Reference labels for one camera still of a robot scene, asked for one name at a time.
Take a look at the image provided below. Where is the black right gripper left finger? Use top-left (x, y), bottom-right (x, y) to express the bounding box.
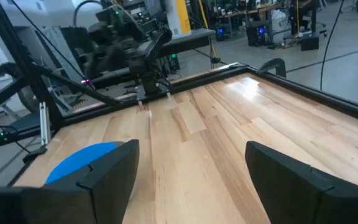
top-left (0, 139), bottom-right (140, 224)

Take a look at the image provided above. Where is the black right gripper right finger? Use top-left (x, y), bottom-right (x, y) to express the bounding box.
top-left (244, 141), bottom-right (358, 224)

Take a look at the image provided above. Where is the blue bowl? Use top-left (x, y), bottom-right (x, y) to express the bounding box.
top-left (44, 141), bottom-right (126, 185)

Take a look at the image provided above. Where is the black computer with green light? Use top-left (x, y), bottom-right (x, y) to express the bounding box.
top-left (167, 52), bottom-right (181, 73)

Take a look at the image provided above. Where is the dark grey side table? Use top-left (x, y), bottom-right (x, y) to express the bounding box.
top-left (88, 27), bottom-right (216, 88)

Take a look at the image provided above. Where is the silver aluminium bar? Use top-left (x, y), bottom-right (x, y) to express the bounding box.
top-left (39, 101), bottom-right (52, 147)

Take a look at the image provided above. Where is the black table clamp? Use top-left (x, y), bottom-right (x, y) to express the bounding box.
top-left (258, 57), bottom-right (287, 79)

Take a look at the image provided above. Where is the black floor box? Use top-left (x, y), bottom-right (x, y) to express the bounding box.
top-left (300, 32), bottom-right (320, 52)

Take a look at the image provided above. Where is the black computer with blue light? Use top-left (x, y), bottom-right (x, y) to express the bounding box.
top-left (246, 24), bottom-right (272, 47)

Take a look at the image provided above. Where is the wooden workbench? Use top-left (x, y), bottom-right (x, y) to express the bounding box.
top-left (216, 2), bottom-right (291, 20)

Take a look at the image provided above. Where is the black aluminium table frame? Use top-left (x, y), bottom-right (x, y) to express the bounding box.
top-left (0, 0), bottom-right (358, 152)

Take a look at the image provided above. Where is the thin yellow cable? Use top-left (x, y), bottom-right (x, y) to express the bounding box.
top-left (197, 0), bottom-right (218, 60)

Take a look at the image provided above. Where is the long black floor cable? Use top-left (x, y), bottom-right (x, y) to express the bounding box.
top-left (319, 0), bottom-right (346, 91)

